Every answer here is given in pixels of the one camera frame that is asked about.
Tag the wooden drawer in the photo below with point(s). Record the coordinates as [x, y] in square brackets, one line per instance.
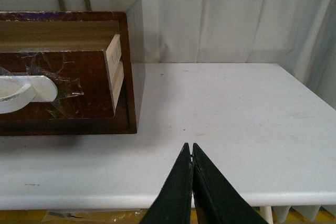
[87, 72]

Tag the white drawer handle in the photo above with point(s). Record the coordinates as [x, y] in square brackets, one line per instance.
[18, 91]

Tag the white table leg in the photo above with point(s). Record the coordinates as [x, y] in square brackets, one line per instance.
[266, 213]

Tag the dark wooden drawer cabinet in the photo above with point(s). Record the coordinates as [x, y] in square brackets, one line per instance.
[79, 18]

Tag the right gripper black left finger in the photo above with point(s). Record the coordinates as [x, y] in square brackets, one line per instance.
[173, 204]

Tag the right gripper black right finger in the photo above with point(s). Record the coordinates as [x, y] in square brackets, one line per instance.
[216, 200]

